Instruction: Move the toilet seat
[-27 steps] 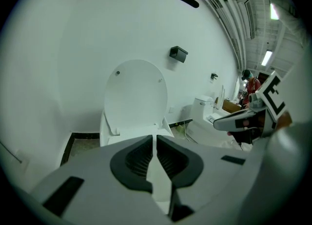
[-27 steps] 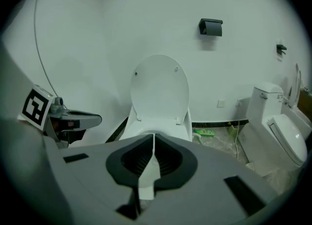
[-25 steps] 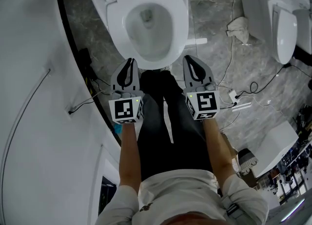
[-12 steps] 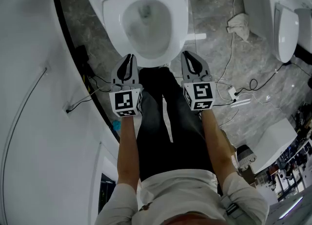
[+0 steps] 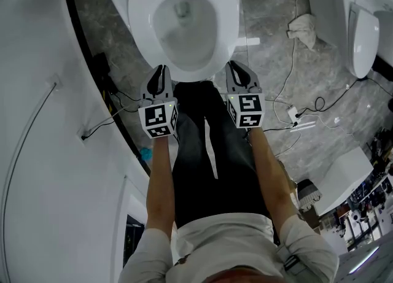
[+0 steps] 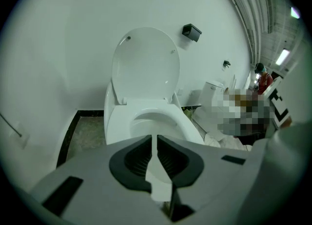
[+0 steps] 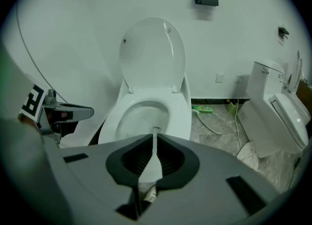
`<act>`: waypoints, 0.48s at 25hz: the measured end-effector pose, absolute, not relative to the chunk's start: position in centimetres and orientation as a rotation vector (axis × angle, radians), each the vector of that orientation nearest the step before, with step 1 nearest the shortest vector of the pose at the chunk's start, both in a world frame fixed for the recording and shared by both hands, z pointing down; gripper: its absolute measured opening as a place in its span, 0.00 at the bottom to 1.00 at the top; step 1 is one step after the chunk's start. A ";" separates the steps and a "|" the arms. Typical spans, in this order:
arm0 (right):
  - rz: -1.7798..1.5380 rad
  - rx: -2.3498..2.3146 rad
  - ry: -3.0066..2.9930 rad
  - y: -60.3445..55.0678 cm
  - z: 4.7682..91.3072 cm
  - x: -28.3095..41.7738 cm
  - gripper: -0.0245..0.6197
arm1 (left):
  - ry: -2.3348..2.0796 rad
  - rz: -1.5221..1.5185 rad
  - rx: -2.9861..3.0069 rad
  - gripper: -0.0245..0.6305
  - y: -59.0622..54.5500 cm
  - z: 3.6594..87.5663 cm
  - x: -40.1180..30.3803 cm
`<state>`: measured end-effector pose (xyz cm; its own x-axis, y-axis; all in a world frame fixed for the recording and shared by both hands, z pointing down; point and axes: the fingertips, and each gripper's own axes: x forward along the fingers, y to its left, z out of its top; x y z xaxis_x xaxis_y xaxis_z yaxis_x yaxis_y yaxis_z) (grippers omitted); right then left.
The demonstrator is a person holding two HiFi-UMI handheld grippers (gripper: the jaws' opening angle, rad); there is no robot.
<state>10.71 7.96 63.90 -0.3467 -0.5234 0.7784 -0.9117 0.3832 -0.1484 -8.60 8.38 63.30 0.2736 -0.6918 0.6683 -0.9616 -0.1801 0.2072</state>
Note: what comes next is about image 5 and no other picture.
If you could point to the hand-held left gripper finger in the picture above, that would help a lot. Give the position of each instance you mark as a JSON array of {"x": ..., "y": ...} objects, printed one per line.
[
  {"x": 169, "y": 86},
  {"x": 145, "y": 90}
]

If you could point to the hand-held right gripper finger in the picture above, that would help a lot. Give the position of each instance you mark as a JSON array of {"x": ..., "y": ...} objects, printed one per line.
[
  {"x": 253, "y": 80},
  {"x": 228, "y": 82}
]

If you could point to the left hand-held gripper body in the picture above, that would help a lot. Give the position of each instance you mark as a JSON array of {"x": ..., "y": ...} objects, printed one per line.
[{"x": 155, "y": 116}]

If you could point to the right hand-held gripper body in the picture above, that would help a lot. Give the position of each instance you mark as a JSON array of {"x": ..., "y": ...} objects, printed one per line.
[{"x": 250, "y": 103}]

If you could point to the white toilet with seat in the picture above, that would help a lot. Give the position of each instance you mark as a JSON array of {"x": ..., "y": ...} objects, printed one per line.
[{"x": 138, "y": 30}]

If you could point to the person's left forearm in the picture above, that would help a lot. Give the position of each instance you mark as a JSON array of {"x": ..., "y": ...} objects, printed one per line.
[{"x": 159, "y": 183}]

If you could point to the person's right forearm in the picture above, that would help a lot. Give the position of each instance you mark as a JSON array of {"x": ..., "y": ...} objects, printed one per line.
[{"x": 270, "y": 177}]

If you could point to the white toilet bowl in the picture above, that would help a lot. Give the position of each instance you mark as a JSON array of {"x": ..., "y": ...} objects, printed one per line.
[{"x": 184, "y": 39}]

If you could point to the white toilet with chrome lever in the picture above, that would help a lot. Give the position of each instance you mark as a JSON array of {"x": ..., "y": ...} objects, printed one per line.
[{"x": 362, "y": 39}]

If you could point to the blue scrubbing sponge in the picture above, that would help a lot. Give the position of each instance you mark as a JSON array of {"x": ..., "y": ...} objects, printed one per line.
[{"x": 145, "y": 153}]

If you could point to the white power strip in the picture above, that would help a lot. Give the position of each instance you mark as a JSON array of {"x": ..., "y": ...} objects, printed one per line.
[{"x": 293, "y": 113}]

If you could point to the black power adapter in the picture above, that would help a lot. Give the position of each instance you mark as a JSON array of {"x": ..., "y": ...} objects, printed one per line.
[{"x": 100, "y": 62}]

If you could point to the person's black trousers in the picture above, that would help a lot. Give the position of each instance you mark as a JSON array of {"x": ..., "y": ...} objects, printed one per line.
[{"x": 215, "y": 153}]

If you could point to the white crumpled cloth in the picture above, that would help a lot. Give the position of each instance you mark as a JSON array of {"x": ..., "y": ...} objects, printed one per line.
[{"x": 304, "y": 30}]

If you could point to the large white box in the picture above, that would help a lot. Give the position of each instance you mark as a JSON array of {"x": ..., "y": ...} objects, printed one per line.
[{"x": 347, "y": 177}]

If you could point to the person's white shirt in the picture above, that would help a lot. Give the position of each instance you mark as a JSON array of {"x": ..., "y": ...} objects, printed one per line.
[{"x": 230, "y": 245}]

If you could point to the person's head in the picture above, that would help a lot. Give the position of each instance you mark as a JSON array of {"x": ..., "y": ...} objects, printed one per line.
[{"x": 242, "y": 275}]

